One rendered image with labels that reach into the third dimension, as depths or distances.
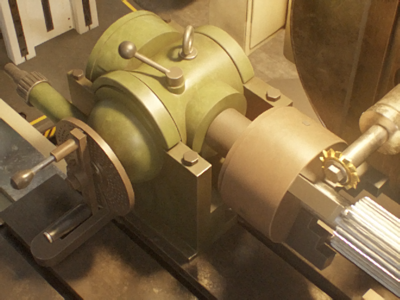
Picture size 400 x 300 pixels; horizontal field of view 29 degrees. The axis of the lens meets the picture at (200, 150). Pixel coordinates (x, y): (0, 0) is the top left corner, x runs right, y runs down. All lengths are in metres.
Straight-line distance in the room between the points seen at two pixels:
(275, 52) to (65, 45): 0.90
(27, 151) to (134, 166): 0.70
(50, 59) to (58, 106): 1.40
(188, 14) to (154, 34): 2.06
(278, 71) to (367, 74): 1.84
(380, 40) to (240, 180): 0.31
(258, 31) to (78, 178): 0.50
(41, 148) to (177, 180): 0.75
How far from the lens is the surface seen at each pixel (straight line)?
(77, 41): 2.78
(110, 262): 1.36
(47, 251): 1.36
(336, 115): 1.42
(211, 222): 1.32
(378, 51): 1.25
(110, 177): 1.21
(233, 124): 1.22
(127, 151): 1.21
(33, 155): 1.88
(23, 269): 1.38
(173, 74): 1.21
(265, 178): 1.12
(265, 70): 3.11
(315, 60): 1.37
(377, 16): 1.21
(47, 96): 1.35
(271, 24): 1.53
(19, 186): 1.14
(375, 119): 1.16
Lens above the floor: 2.15
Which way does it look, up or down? 50 degrees down
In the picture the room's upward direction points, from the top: straight up
